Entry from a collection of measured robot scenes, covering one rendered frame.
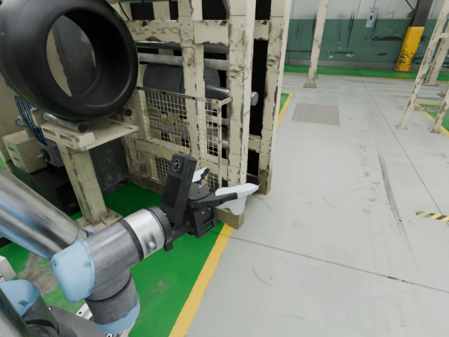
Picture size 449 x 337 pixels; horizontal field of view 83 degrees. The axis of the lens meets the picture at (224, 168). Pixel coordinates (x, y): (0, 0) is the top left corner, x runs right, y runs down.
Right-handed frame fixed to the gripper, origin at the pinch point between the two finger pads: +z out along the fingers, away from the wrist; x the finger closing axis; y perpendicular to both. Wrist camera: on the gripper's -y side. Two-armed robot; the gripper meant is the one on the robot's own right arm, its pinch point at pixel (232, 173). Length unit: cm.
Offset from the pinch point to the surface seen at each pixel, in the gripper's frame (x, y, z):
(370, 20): -281, -69, 928
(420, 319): 38, 113, 90
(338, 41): -361, -18, 894
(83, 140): -101, 8, -2
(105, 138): -105, 12, 9
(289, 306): -14, 105, 48
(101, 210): -150, 75, 4
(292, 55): -496, 10, 832
